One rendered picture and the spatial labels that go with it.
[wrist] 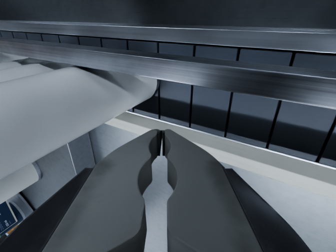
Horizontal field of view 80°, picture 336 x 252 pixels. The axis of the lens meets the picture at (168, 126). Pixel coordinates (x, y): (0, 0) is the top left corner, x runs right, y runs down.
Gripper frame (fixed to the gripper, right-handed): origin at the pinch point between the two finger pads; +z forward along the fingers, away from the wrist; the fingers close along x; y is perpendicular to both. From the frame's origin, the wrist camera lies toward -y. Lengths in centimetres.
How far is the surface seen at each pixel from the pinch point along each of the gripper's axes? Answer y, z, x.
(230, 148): 3.6, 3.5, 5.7
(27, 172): 27, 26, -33
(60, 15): -6.2, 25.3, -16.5
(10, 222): 59, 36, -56
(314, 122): 1.0, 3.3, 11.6
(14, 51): -3.4, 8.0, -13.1
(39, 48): -4.0, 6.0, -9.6
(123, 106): 0.6, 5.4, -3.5
